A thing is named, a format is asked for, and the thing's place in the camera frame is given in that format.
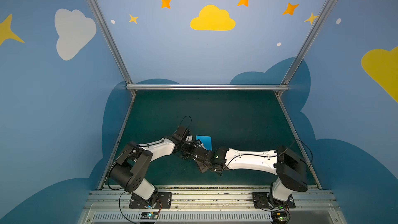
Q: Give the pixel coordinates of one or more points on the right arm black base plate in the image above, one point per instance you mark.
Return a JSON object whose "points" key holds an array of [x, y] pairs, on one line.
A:
{"points": [[263, 201]]}

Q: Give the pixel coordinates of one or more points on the left slanted aluminium post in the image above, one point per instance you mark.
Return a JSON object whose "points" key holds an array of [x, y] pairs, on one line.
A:
{"points": [[94, 6]]}

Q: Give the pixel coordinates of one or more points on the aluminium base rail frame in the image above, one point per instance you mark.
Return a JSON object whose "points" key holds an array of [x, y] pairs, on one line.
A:
{"points": [[199, 204]]}

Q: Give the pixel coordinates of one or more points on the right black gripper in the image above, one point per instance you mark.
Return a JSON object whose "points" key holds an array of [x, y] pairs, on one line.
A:
{"points": [[201, 160]]}

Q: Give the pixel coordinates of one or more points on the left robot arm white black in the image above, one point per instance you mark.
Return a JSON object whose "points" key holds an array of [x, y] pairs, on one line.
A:
{"points": [[130, 168]]}

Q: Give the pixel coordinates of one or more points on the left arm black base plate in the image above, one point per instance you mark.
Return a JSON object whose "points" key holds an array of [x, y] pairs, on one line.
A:
{"points": [[159, 199]]}

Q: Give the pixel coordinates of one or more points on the blue square paper sheet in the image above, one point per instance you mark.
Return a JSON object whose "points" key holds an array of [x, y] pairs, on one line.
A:
{"points": [[205, 141]]}

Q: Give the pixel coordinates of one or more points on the slanted aluminium post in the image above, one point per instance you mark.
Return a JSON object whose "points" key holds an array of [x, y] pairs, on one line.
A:
{"points": [[310, 38], [94, 6]]}

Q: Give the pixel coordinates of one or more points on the left green circuit board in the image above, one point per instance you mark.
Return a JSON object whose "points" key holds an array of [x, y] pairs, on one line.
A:
{"points": [[149, 216]]}

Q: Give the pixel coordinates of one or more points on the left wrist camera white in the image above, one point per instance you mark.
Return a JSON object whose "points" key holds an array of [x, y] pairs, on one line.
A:
{"points": [[189, 138]]}

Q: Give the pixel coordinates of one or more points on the green circuit board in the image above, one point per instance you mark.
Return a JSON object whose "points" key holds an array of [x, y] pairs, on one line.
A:
{"points": [[149, 216], [279, 217]]}

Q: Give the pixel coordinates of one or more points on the right slanted aluminium post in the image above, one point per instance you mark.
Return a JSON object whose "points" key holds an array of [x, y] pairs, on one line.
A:
{"points": [[310, 38]]}

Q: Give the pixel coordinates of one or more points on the back horizontal aluminium bar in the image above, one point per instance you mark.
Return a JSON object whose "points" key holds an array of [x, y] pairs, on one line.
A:
{"points": [[208, 87]]}

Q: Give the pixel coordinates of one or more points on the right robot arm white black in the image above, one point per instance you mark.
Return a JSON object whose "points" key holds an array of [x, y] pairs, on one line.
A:
{"points": [[289, 167]]}

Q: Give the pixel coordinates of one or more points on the right green circuit board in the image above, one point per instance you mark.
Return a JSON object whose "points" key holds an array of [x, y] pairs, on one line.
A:
{"points": [[279, 217]]}

